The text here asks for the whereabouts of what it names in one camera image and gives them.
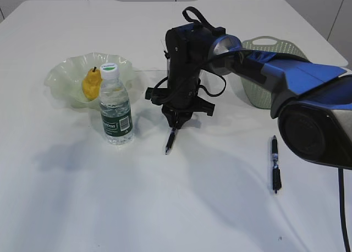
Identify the blue black right robot arm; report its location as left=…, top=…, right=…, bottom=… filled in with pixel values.
left=145, top=24, right=351, bottom=169

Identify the yellow pear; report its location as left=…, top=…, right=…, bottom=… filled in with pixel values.
left=82, top=67, right=102, bottom=101

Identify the green plastic woven basket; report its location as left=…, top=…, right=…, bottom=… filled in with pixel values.
left=241, top=36, right=307, bottom=109

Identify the clear water bottle green label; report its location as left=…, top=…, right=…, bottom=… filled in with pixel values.
left=98, top=63, right=133, bottom=145

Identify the black pen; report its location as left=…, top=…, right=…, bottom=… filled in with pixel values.
left=271, top=135, right=282, bottom=194
left=165, top=128, right=177, bottom=155

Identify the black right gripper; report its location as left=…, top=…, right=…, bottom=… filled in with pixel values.
left=145, top=78, right=215, bottom=130

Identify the pale green wavy glass plate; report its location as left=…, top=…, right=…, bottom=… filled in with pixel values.
left=44, top=52, right=140, bottom=109

